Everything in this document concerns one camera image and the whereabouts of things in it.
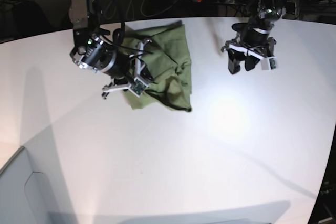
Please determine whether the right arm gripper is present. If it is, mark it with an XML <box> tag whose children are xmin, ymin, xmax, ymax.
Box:
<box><xmin>70</xmin><ymin>35</ymin><xmax>154</xmax><ymax>99</ymax></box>

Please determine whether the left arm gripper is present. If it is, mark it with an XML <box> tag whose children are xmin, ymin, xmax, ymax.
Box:
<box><xmin>221</xmin><ymin>23</ymin><xmax>278</xmax><ymax>74</ymax></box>

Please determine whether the green T-shirt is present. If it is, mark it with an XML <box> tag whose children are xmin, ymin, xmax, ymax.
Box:
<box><xmin>123</xmin><ymin>20</ymin><xmax>192</xmax><ymax>112</ymax></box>

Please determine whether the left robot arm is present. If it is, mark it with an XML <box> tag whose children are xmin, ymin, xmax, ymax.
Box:
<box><xmin>221</xmin><ymin>0</ymin><xmax>286</xmax><ymax>74</ymax></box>

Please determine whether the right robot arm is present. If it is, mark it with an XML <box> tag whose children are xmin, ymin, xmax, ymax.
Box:
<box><xmin>69</xmin><ymin>0</ymin><xmax>152</xmax><ymax>99</ymax></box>

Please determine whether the grey cable loop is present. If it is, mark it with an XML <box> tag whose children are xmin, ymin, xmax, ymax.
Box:
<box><xmin>104</xmin><ymin>0</ymin><xmax>179</xmax><ymax>22</ymax></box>

